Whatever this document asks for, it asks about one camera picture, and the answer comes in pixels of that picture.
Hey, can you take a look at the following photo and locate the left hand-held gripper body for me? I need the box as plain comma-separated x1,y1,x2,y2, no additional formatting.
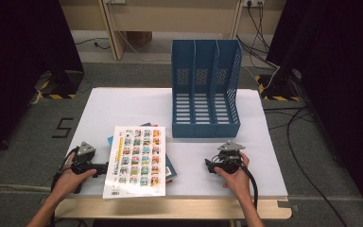
70,141,99,176

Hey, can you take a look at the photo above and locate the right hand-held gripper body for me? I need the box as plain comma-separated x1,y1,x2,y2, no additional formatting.
216,140,246,175

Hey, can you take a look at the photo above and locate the blue plastic file rack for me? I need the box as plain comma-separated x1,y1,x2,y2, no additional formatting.
170,39,244,139

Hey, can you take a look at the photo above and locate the white book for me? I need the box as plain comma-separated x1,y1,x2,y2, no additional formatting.
102,125,167,201

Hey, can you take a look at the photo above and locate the dark blue book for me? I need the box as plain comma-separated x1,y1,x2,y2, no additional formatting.
107,122,178,183

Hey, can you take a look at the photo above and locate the person's right hand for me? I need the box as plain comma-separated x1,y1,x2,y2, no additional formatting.
214,152,251,200

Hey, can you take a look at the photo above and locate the person's left hand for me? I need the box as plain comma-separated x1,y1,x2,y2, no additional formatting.
51,153,97,199

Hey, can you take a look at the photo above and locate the white table cover sheet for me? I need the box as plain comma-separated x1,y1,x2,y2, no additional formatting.
50,87,288,199

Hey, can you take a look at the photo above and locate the stand base with hazard tape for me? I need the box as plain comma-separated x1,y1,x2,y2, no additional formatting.
254,67,304,103
33,69,86,100

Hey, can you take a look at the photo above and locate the black curtain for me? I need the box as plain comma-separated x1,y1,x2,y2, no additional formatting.
266,0,363,217
0,0,85,166

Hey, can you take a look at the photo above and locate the light wooden desk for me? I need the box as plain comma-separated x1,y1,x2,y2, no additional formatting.
59,0,287,61

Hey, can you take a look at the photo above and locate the brown cardboard box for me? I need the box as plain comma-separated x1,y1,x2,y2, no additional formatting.
126,30,153,48

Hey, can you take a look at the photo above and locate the left hand-held gripper cable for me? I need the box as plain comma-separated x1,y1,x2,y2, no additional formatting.
50,146,80,194

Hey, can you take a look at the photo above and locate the hand-held gripper cable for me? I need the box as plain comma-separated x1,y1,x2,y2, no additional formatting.
237,160,259,211
50,146,80,194

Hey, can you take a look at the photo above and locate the right hand-held gripper cable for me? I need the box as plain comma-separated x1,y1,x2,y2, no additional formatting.
237,160,259,211

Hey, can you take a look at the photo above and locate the long black floor cable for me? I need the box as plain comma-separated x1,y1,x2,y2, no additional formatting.
263,105,350,227

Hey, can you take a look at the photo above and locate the bundle of black cables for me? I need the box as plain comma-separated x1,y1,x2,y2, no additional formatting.
235,2,280,70

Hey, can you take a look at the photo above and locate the white cable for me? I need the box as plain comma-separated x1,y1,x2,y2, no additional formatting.
118,30,172,63

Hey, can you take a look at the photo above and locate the thin black cable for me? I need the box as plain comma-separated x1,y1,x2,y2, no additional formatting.
75,37,112,51

